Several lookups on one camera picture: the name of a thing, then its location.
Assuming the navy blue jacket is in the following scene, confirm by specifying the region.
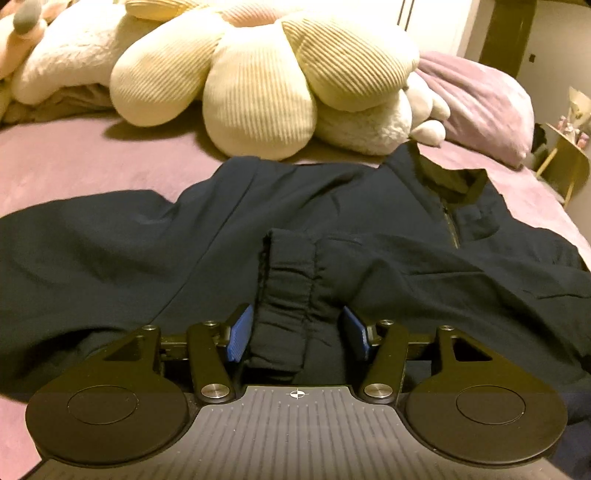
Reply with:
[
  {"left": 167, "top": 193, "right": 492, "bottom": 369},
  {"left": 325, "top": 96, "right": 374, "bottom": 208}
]
[{"left": 1, "top": 143, "right": 590, "bottom": 423}]

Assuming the purple pillow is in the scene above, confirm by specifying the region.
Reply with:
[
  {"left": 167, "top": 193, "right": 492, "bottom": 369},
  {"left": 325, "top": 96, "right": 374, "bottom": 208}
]
[{"left": 417, "top": 52, "right": 535, "bottom": 170}]

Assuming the yellow wooden side table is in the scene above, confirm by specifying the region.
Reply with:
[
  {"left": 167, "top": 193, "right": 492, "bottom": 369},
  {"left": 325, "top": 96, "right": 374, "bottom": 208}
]
[{"left": 535, "top": 123, "right": 590, "bottom": 208}]

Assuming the cream flower plush pillow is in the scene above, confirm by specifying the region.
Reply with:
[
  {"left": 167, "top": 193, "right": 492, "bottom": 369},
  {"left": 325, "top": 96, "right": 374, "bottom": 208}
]
[{"left": 109, "top": 1, "right": 420, "bottom": 160}]

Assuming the flower bouquet on table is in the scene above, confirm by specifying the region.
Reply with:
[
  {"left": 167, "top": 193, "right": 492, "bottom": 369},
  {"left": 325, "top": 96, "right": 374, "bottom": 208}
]
[{"left": 557, "top": 86, "right": 591, "bottom": 150}]

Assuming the white fluffy plush toy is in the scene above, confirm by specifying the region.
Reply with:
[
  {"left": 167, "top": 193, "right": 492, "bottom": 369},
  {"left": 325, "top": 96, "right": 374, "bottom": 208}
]
[{"left": 1, "top": 1, "right": 451, "bottom": 155}]

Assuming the white wardrobe with handles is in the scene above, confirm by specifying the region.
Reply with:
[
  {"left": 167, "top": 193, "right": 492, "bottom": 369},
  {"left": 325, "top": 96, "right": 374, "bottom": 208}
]
[{"left": 393, "top": 0, "right": 472, "bottom": 55}]

